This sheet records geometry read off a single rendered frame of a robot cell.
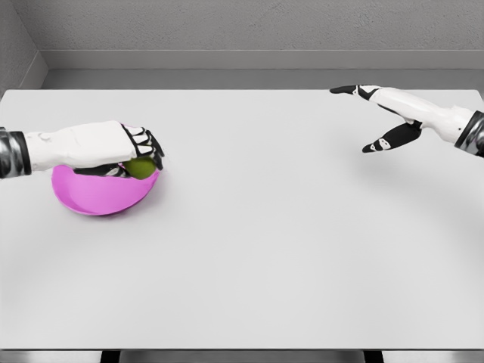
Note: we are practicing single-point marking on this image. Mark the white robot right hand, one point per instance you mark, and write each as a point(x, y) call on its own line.
point(401, 102)

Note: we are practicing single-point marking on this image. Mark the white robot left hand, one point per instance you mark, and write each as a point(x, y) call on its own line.
point(102, 141)

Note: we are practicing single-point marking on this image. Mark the green apple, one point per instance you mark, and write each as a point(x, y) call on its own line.
point(140, 169)

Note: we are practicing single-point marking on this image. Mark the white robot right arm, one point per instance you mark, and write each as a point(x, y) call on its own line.
point(463, 126)

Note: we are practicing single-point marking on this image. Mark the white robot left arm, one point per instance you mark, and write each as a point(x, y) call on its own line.
point(41, 149)

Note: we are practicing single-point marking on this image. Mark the pink plate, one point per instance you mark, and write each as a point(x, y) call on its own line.
point(102, 194)

